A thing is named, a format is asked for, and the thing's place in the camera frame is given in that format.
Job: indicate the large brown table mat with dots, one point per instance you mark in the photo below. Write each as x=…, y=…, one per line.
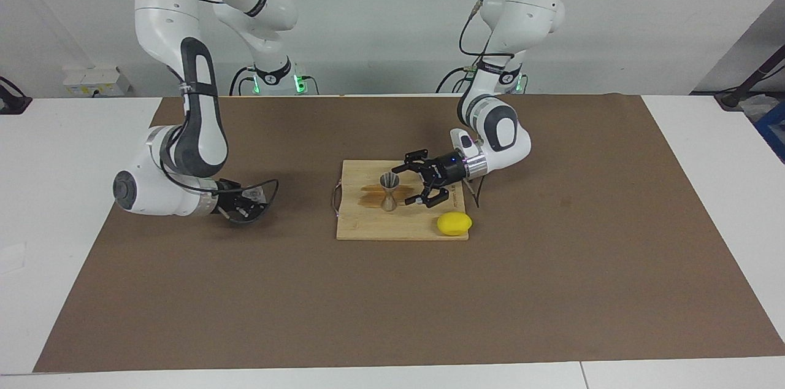
x=392, y=303

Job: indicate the blue crate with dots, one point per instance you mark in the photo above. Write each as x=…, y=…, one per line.
x=774, y=128

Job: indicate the black clamp bracket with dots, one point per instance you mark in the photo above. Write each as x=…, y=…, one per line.
x=13, y=103

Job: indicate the white wall socket box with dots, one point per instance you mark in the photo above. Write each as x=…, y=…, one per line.
x=92, y=81

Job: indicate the small clear glass cup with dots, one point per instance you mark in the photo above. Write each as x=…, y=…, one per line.
x=252, y=197

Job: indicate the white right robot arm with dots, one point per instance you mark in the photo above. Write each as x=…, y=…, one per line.
x=165, y=15

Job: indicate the steel double-cone jigger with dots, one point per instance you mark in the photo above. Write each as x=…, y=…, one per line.
x=389, y=202

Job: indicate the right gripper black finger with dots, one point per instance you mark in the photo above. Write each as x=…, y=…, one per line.
x=248, y=213
x=251, y=191

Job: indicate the yellow lemon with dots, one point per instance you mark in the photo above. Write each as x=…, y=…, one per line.
x=454, y=224

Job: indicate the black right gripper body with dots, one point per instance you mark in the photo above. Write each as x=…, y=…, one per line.
x=228, y=199

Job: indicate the black tripod leg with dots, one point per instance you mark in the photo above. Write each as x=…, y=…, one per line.
x=751, y=79

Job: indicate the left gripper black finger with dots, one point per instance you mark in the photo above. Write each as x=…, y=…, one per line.
x=434, y=196
x=418, y=161

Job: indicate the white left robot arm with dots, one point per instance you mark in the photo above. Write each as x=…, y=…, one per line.
x=521, y=2

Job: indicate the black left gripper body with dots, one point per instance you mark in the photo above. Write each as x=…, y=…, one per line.
x=451, y=169

